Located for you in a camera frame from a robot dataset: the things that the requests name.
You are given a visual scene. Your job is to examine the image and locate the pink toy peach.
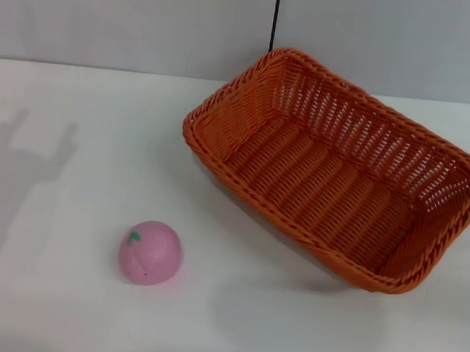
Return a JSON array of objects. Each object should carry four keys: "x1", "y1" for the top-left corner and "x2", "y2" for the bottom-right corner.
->
[{"x1": 116, "y1": 217, "x2": 187, "y2": 290}]

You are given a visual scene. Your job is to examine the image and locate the orange woven plastic basket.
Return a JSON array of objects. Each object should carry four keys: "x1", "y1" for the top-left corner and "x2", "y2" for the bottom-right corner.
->
[{"x1": 168, "y1": 38, "x2": 470, "y2": 303}]

